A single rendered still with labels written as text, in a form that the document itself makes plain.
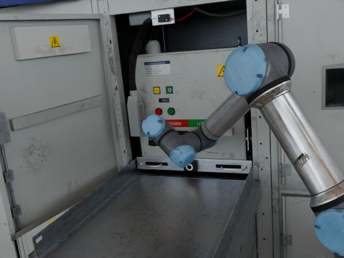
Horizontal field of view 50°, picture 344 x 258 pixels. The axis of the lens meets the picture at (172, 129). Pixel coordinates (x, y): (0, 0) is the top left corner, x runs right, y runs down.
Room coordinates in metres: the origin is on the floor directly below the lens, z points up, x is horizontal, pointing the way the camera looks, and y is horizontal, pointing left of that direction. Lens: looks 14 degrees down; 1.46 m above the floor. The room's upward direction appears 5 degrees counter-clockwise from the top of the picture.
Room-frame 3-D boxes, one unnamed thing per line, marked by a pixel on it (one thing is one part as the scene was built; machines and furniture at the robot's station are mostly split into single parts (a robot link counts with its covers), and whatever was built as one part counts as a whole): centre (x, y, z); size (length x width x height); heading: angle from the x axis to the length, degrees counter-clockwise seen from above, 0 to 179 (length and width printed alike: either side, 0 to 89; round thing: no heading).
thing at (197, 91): (1.58, -0.07, 1.15); 0.48 x 0.01 x 0.48; 68
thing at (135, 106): (1.59, 0.15, 1.14); 0.08 x 0.05 x 0.17; 158
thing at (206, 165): (1.60, -0.08, 0.89); 0.54 x 0.05 x 0.06; 68
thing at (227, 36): (1.91, -0.20, 1.18); 0.78 x 0.69 x 0.79; 158
